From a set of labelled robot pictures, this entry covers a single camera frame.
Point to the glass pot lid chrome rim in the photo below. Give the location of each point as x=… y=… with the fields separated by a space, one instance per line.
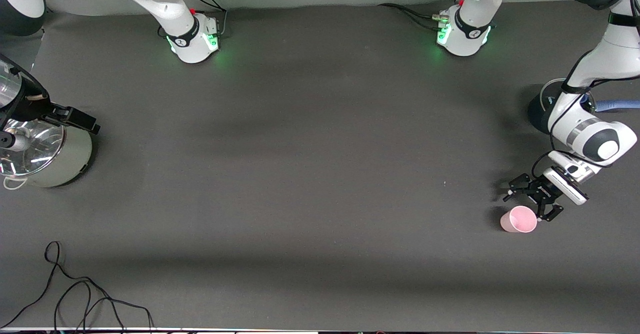
x=42 y=147

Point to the pink plastic cup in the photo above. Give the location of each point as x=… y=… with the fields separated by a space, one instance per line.
x=520 y=220

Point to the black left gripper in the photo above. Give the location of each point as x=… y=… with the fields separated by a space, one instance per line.
x=542 y=191

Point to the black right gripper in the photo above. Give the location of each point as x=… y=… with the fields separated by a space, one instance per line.
x=31 y=106

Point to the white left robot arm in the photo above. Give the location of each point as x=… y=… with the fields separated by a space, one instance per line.
x=470 y=39

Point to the sage green cooking pot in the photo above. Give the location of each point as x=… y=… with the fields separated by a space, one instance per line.
x=72 y=162

